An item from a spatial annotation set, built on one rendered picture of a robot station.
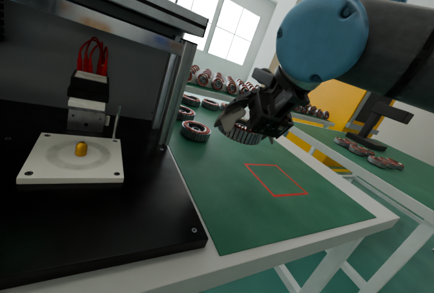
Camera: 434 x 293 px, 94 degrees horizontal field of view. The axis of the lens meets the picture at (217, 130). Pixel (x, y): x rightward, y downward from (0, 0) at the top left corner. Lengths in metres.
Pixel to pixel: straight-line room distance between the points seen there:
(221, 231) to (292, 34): 0.35
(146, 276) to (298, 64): 0.32
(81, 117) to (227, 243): 0.43
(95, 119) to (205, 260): 0.40
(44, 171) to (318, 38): 0.43
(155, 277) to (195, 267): 0.06
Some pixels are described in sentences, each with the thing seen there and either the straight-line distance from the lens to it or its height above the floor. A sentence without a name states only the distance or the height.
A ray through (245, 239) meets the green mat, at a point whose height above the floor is 0.75.
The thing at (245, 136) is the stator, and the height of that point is 0.90.
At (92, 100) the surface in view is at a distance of 0.48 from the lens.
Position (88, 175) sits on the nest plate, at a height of 0.78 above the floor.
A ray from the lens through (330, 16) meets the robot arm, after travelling 0.20.
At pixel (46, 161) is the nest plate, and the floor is 0.78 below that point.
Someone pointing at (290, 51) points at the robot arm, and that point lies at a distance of 0.21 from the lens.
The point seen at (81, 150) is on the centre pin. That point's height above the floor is 0.80.
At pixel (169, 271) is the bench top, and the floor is 0.75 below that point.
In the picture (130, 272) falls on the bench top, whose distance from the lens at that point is 0.35.
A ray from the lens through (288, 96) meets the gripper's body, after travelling 0.35.
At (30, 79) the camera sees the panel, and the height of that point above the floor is 0.83.
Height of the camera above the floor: 1.05
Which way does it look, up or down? 19 degrees down
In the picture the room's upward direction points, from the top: 21 degrees clockwise
